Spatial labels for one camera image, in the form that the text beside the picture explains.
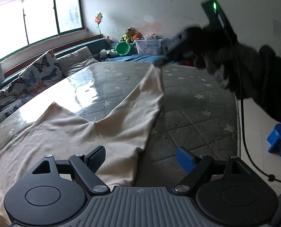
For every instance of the teddy bear plush toy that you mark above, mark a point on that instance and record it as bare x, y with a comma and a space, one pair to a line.
129, 35

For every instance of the grey plush toy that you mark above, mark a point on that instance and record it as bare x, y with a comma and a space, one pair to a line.
105, 54

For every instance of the beige cushion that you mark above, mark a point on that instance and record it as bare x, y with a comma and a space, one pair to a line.
76, 61

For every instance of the green plastic basin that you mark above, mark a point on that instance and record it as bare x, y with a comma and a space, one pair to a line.
123, 48

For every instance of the clear plastic storage box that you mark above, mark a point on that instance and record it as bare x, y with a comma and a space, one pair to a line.
149, 47

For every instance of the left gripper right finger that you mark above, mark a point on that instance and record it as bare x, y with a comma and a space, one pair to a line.
197, 168

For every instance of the quilted grey star table cover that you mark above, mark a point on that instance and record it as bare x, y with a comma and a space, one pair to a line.
195, 113

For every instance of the blue plastic stool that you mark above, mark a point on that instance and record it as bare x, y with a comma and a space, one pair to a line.
274, 139

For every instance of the orange plush toy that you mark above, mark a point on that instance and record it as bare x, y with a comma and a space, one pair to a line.
137, 36

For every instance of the blue bench mattress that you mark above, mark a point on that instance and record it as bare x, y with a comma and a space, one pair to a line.
136, 58

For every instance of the colourful pinwheel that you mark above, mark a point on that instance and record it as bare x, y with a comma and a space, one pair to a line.
98, 20

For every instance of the long butterfly print cushion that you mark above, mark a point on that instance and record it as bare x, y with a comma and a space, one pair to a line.
12, 97

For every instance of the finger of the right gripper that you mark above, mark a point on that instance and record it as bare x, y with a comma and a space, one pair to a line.
179, 49

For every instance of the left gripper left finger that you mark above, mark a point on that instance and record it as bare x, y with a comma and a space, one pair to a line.
84, 168

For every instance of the cream sweatshirt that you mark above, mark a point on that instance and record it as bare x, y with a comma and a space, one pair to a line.
123, 132

